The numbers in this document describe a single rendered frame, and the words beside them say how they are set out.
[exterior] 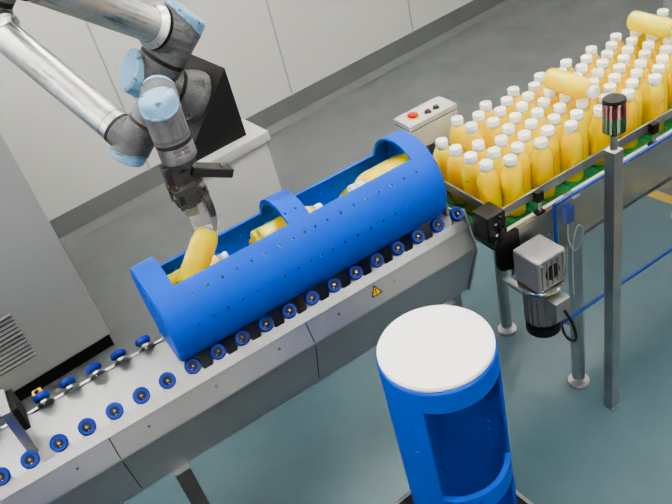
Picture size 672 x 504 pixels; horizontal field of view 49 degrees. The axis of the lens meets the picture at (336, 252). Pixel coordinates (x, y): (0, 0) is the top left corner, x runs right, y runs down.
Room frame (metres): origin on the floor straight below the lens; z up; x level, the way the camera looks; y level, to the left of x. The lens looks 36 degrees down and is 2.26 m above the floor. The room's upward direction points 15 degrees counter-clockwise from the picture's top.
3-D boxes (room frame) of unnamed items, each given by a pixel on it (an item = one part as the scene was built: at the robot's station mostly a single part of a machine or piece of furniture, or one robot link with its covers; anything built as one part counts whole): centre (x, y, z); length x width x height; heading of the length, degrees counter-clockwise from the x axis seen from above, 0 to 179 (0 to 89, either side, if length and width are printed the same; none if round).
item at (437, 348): (1.23, -0.16, 1.03); 0.28 x 0.28 x 0.01
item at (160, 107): (1.62, 0.30, 1.58); 0.10 x 0.09 x 0.12; 6
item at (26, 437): (1.39, 0.89, 1.00); 0.10 x 0.04 x 0.15; 23
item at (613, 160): (1.72, -0.83, 0.55); 0.04 x 0.04 x 1.10; 23
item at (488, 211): (1.74, -0.46, 0.95); 0.10 x 0.07 x 0.10; 23
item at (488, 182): (1.84, -0.50, 0.99); 0.07 x 0.07 x 0.19
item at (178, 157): (1.62, 0.30, 1.50); 0.10 x 0.09 x 0.05; 23
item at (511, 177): (1.83, -0.57, 0.99); 0.07 x 0.07 x 0.19
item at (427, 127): (2.25, -0.42, 1.05); 0.20 x 0.10 x 0.10; 113
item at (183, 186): (1.62, 0.31, 1.41); 0.09 x 0.08 x 0.12; 113
